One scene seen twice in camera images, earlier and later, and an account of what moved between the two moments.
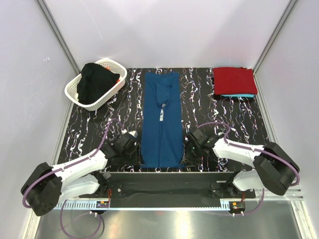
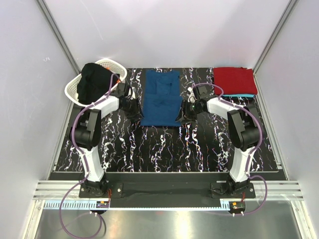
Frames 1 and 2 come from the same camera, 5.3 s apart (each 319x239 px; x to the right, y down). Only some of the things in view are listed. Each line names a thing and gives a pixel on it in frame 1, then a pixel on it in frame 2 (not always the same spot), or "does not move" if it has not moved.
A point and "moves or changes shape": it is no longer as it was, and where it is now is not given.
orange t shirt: (117, 80) does not move
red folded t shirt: (234, 80) does not move
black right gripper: (191, 162) -> (184, 114)
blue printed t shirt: (161, 143) moves or changes shape
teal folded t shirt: (239, 95) does not move
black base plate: (168, 190) does not move
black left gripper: (137, 159) -> (137, 111)
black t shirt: (95, 79) does not move
